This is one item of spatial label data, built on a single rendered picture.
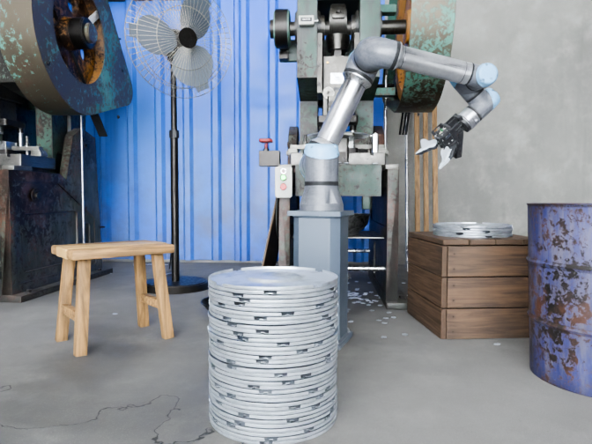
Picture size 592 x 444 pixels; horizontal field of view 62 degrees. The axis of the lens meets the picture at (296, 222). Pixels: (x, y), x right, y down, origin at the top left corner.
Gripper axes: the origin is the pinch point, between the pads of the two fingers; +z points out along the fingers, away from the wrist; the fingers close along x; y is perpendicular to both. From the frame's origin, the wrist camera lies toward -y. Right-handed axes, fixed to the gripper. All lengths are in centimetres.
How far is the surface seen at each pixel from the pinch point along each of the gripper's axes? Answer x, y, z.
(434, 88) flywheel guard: -39, -6, -32
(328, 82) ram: -72, 16, -2
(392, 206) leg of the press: -17.5, -20.7, 18.7
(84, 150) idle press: -160, 51, 121
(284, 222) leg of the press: -35, 1, 58
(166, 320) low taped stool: 5, 35, 107
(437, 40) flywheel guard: -35, 15, -42
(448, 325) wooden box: 43, -23, 37
